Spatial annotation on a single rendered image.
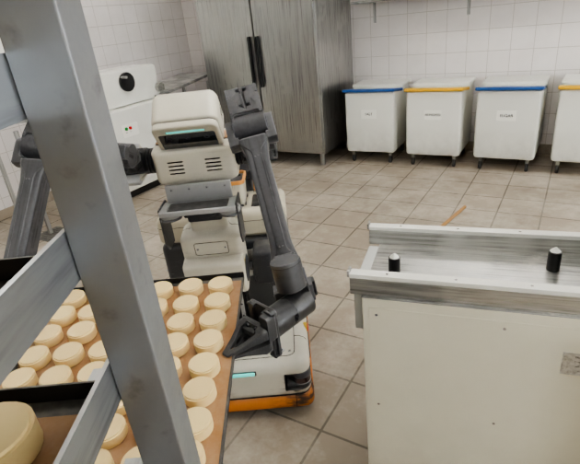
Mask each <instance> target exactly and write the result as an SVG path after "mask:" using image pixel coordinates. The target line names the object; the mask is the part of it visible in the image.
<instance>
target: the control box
mask: <svg viewBox="0 0 580 464"><path fill-rule="evenodd" d="M377 249H378V247H375V246H369V247H368V250H367V252H366V255H365V258H364V261H363V263H362V266H361V268H360V269H362V270H371V267H372V264H373V262H374V259H375V257H376V254H377ZM361 296H362V295H358V294H354V314H355V327H356V328H360V329H362V328H363V308H362V297H361Z"/></svg>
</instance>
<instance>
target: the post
mask: <svg viewBox="0 0 580 464"><path fill-rule="evenodd" d="M0 40H1V42H2V45H3V48H4V50H5V53H6V58H7V60H8V63H9V66H10V69H11V72H12V75H13V77H14V80H15V83H16V86H17V91H18V94H19V96H20V99H21V102H22V105H23V108H24V111H25V113H26V116H27V119H28V122H29V127H30V130H31V132H32V135H33V138H34V141H35V144H36V146H37V149H38V152H39V155H40V158H41V162H42V165H43V167H44V170H45V173H46V176H47V179H48V181H49V184H50V187H51V190H52V195H53V198H54V200H55V203H56V206H57V209H58V212H59V215H60V217H61V220H62V223H63V226H64V231H65V234H66V236H67V239H68V242H69V245H70V248H71V251H72V253H73V256H74V259H75V264H76V267H77V269H78V272H79V274H80V277H81V280H82V283H83V286H84V288H85V291H86V294H87V299H88V302H89V305H90V307H91V310H92V313H93V316H94V319H95V321H96V324H97V327H98V330H99V335H100V338H101V340H102V343H103V346H104V349H105V352H106V355H107V357H108V360H109V363H110V368H111V371H112V374H113V376H114V379H115V382H116V385H117V387H118V390H119V392H120V395H121V398H122V403H123V406H124V409H125V411H126V414H127V417H128V420H129V423H130V426H131V428H132V431H133V436H134V439H135V442H136V444H137V447H138V450H139V453H140V456H141V459H142V461H143V464H201V461H200V458H199V454H198V450H197V446H196V443H195V439H194V436H193V432H192V429H191V422H190V418H189V415H188V412H187V408H186V404H185V400H184V397H183V394H182V390H181V386H180V380H179V376H178V372H177V369H176V366H175V362H174V358H173V354H172V351H171V348H170V344H169V340H168V334H167V330H166V327H165V323H164V320H163V316H162V312H161V308H160V305H159V302H158V298H157V291H156V288H155V284H154V281H153V277H152V273H151V270H150V266H149V262H148V259H147V256H146V252H145V245H144V242H143V239H142V235H141V231H140V227H139V224H138V220H137V216H136V213H135V210H134V206H133V199H132V195H131V193H130V189H129V185H128V181H127V178H126V174H125V171H124V167H123V163H122V157H121V153H120V149H119V147H118V143H117V139H116V135H115V132H114V128H113V125H112V121H111V117H110V111H109V107H108V104H107V100H106V97H105V93H104V89H103V86H102V83H101V79H100V75H99V69H98V65H97V61H96V58H95V54H94V51H93V47H92V43H91V39H90V37H89V33H88V29H87V23H86V19H85V16H84V12H83V8H82V5H81V1H80V0H0Z"/></svg>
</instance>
